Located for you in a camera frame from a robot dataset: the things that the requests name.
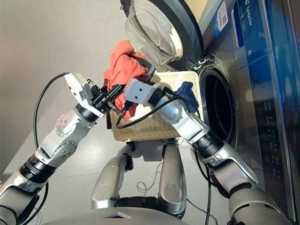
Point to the red garment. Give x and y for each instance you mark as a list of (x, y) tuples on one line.
[(122, 61)]

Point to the blue garment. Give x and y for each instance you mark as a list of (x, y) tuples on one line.
[(187, 91)]

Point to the dark brown basket stand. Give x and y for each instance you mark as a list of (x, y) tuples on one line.
[(109, 122)]

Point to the round glass washing machine door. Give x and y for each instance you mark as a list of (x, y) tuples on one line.
[(154, 35)]

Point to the pale woven laundry basket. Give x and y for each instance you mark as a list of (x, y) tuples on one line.
[(152, 131)]

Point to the grey washing machine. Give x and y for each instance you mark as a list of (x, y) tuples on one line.
[(246, 117)]

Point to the blue label sticker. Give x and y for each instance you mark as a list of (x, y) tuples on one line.
[(221, 16)]

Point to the grey robot torso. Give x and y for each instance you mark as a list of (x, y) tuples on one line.
[(117, 219)]

